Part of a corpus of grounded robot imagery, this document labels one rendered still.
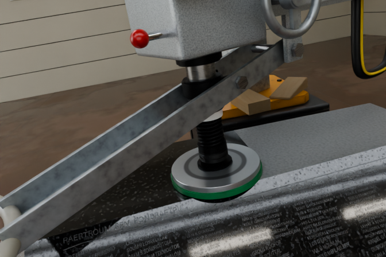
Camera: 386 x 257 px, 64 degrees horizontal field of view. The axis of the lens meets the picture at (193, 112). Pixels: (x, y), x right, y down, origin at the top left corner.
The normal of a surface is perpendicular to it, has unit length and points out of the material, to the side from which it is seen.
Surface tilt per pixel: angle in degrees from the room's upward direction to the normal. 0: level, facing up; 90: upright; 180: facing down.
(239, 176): 0
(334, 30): 90
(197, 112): 90
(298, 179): 45
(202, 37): 90
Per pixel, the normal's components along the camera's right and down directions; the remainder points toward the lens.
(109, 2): 0.17, 0.30
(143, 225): 0.04, -0.46
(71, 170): 0.52, 0.20
